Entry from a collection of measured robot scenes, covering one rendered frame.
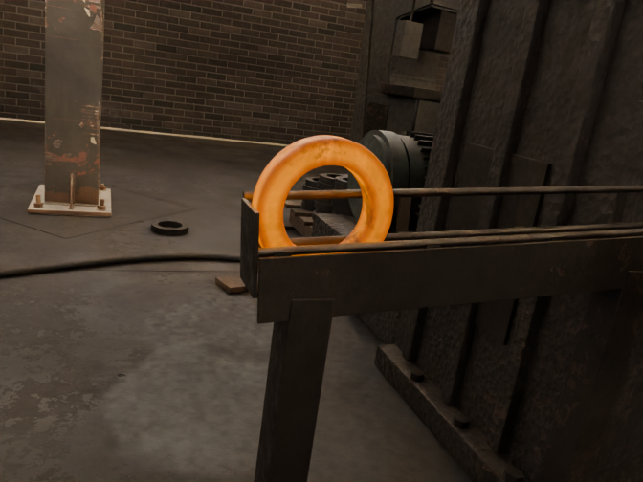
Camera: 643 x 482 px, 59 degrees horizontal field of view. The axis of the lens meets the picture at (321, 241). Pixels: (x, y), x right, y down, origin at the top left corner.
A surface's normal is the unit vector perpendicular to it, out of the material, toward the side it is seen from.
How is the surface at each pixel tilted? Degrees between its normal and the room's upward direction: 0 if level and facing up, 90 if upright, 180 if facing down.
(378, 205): 90
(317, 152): 90
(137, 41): 90
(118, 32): 90
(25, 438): 0
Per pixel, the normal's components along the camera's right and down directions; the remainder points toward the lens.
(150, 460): 0.14, -0.95
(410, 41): 0.50, 0.30
